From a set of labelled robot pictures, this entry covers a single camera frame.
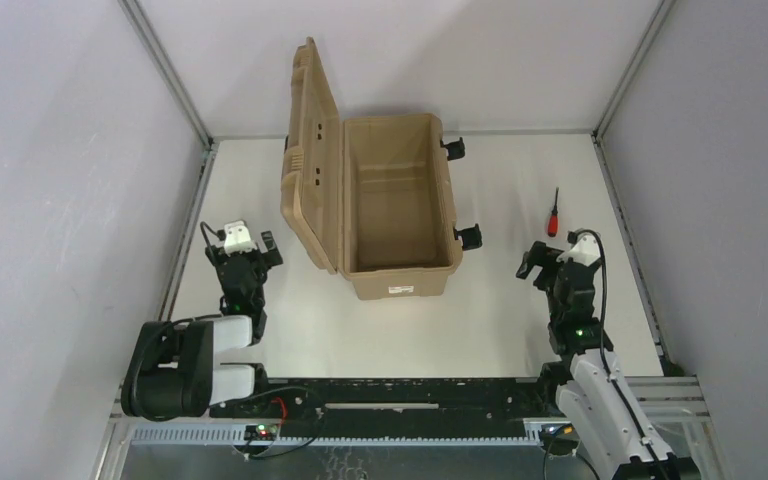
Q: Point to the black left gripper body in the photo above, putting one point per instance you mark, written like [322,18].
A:
[245,258]

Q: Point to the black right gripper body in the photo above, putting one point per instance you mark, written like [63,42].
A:
[546,269]

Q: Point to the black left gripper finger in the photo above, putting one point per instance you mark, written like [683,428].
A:
[215,255]
[270,256]

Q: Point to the red handled screwdriver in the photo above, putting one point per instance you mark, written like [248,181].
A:
[553,220]

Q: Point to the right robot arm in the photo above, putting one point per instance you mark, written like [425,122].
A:
[587,384]

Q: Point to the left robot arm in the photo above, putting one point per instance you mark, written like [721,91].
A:
[173,371]

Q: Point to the tan plastic storage bin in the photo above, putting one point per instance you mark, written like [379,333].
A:
[369,198]

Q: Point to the black latch lower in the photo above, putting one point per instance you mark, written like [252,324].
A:
[470,238]

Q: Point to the black latch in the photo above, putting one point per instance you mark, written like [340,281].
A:
[454,150]
[470,238]

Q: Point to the black latch upper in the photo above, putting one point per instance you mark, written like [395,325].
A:
[454,150]

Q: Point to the small electronics board with leds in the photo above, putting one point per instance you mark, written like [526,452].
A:
[260,433]

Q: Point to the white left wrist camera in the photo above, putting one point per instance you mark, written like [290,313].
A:
[238,238]

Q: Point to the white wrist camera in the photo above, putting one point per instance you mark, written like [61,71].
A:
[585,248]
[238,238]

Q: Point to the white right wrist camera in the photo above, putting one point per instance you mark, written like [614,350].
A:
[585,248]

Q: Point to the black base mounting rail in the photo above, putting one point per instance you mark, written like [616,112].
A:
[458,409]

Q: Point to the aluminium frame profile left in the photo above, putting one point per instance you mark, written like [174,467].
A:
[141,23]

